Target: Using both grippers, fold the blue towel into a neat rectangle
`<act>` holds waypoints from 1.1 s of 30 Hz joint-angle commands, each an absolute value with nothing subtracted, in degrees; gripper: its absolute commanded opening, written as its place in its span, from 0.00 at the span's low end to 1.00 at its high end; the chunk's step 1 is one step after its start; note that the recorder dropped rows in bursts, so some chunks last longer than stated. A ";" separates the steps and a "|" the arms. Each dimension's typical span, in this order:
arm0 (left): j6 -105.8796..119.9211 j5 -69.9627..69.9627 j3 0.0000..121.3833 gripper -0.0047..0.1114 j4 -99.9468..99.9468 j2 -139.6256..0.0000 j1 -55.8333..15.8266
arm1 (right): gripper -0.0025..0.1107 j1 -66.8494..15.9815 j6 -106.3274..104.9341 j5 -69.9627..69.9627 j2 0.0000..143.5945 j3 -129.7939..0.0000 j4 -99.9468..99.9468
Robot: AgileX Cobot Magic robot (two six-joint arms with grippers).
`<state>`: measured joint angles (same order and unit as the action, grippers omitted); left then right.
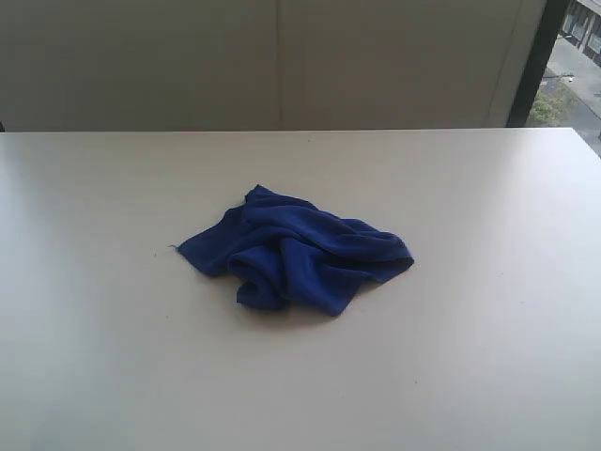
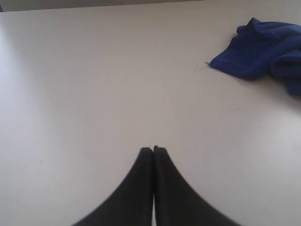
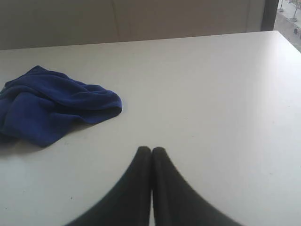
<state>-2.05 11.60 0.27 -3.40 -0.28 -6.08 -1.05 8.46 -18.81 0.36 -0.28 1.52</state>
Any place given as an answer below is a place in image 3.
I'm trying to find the dark window frame post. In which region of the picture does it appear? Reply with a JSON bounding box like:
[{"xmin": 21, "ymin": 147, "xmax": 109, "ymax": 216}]
[{"xmin": 261, "ymin": 0, "xmax": 279, "ymax": 32}]

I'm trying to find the blue microfiber towel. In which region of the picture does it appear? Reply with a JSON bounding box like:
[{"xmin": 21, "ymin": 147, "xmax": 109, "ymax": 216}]
[{"xmin": 0, "ymin": 66, "xmax": 122, "ymax": 147}]

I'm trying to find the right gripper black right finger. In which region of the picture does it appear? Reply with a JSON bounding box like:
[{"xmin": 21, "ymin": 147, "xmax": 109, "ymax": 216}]
[{"xmin": 152, "ymin": 147, "xmax": 240, "ymax": 226}]

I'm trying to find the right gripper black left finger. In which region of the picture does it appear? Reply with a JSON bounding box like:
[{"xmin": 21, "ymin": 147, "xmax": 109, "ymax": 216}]
[{"xmin": 68, "ymin": 146, "xmax": 152, "ymax": 226}]

